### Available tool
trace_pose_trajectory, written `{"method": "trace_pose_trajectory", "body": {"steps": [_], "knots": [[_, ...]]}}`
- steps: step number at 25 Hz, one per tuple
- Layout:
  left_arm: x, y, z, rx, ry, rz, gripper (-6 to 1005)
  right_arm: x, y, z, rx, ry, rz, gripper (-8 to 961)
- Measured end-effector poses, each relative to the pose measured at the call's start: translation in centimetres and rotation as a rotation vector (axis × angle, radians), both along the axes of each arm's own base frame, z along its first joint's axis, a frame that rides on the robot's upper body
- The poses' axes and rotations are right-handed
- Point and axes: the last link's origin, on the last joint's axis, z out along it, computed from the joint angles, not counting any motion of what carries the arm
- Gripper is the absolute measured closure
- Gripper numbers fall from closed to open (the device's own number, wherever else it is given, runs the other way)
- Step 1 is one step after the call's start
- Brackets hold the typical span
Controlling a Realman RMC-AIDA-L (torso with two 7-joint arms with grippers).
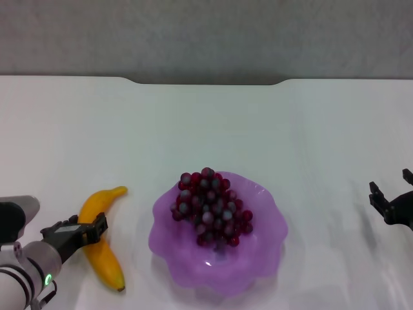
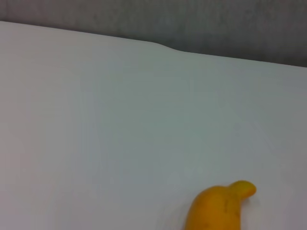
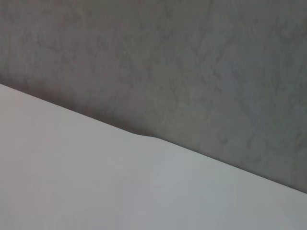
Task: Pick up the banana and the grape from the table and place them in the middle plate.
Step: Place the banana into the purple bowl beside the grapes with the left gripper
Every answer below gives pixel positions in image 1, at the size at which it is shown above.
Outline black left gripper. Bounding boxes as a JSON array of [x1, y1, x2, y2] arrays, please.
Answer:
[[41, 212, 108, 264]]

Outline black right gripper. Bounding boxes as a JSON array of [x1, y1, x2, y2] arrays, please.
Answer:
[[368, 168, 413, 232]]

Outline yellow banana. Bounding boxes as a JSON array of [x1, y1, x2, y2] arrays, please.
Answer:
[[78, 186, 128, 293]]

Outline dark red grape bunch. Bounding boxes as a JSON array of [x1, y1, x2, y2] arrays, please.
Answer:
[[170, 167, 254, 248]]

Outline purple scalloped plastic plate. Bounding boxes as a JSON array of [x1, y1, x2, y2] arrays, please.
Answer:
[[148, 170, 289, 298]]

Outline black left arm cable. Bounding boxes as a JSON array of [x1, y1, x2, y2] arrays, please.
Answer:
[[30, 280, 58, 310]]

